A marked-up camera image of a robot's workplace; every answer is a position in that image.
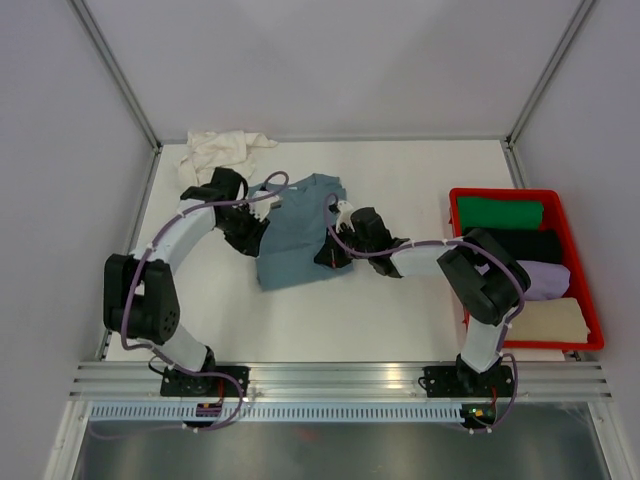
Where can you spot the aluminium front rail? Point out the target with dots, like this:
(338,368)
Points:
(543,381)

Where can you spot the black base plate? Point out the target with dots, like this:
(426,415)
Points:
(178,384)
(448,381)

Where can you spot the red plastic bin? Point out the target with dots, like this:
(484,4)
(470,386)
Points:
(556,219)

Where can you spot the rolled black t-shirt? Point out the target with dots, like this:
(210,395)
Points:
(526,245)

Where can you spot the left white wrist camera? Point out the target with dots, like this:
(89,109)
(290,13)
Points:
(261,203)

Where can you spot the aluminium frame post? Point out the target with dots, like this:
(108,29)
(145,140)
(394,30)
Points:
(96,37)
(560,53)

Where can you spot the rolled lavender t-shirt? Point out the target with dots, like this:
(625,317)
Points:
(549,281)

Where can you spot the cream white t-shirt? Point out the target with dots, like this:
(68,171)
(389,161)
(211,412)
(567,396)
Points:
(208,150)

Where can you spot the blue-grey t-shirt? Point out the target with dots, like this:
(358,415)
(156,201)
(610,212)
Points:
(296,234)

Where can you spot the right aluminium frame post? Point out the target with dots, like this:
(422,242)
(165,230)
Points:
(560,53)

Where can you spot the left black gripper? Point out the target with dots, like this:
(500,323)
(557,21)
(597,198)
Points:
(251,244)

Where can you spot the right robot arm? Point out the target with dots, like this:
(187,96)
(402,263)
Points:
(488,282)

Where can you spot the left aluminium frame post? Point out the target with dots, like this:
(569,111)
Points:
(96,37)

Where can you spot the light blue cable duct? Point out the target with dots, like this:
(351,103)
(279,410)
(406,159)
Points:
(280,412)

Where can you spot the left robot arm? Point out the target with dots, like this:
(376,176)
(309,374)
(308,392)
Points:
(140,300)

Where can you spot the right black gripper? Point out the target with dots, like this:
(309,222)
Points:
(330,256)

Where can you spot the rolled beige t-shirt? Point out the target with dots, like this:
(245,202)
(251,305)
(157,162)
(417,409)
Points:
(558,320)

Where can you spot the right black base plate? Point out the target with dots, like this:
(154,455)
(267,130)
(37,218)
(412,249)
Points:
(448,381)

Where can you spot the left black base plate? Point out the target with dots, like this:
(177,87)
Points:
(178,384)

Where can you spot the rolled green t-shirt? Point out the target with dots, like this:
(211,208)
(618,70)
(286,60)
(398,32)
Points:
(499,214)

